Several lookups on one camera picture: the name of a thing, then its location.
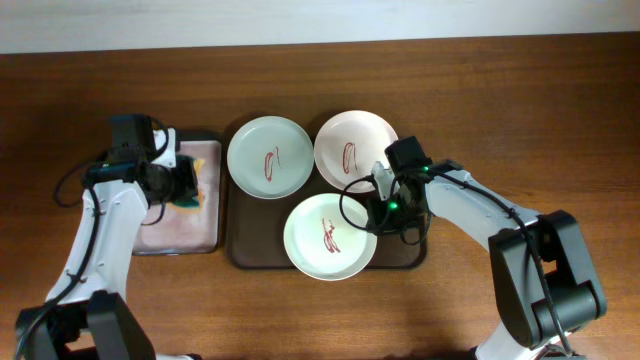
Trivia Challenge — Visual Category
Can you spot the green yellow sponge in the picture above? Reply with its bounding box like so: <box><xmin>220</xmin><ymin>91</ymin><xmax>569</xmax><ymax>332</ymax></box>
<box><xmin>168</xmin><ymin>155</ymin><xmax>201</xmax><ymax>209</ymax></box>

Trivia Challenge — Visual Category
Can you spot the pink plate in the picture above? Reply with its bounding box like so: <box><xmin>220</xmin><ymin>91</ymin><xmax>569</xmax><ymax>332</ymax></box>
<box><xmin>314</xmin><ymin>110</ymin><xmax>398</xmax><ymax>190</ymax></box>

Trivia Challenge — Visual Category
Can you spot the white front plate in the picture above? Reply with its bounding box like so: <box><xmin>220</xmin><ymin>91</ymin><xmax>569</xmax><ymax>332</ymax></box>
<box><xmin>283</xmin><ymin>193</ymin><xmax>377</xmax><ymax>281</ymax></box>

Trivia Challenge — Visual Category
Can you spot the light green plate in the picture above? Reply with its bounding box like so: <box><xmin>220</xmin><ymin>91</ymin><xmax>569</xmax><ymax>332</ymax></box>
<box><xmin>227</xmin><ymin>116</ymin><xmax>314</xmax><ymax>200</ymax></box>

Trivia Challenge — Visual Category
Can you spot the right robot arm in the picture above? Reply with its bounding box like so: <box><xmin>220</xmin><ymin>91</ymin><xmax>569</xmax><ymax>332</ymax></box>
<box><xmin>366</xmin><ymin>137</ymin><xmax>607</xmax><ymax>360</ymax></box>

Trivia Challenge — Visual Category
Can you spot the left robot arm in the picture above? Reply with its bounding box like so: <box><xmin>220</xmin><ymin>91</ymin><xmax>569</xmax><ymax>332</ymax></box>
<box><xmin>15</xmin><ymin>114</ymin><xmax>197</xmax><ymax>359</ymax></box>

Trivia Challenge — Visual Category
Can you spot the small black soapy tray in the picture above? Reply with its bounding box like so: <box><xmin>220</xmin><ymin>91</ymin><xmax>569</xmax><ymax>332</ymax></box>
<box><xmin>133</xmin><ymin>129</ymin><xmax>223</xmax><ymax>256</ymax></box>

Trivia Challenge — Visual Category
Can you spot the large brown serving tray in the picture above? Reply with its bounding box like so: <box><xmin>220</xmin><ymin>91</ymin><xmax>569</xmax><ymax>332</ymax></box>
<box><xmin>224</xmin><ymin>170</ymin><xmax>428</xmax><ymax>271</ymax></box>

